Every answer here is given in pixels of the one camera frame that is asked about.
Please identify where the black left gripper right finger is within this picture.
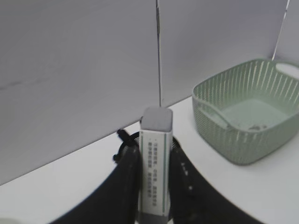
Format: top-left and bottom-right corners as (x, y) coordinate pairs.
(169, 138), (259, 224)

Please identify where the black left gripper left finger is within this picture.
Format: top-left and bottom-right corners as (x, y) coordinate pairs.
(52, 147), (141, 224)

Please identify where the black marker pen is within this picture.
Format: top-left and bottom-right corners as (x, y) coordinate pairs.
(112, 129), (137, 161)

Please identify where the grey white eraser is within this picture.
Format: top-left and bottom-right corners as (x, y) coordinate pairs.
(138, 107), (173, 224)

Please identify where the black mesh pen holder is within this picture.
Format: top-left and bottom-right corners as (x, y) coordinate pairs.
(113, 129), (187, 166)

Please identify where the light green plastic basket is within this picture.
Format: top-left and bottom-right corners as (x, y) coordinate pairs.
(192, 59), (299, 166)

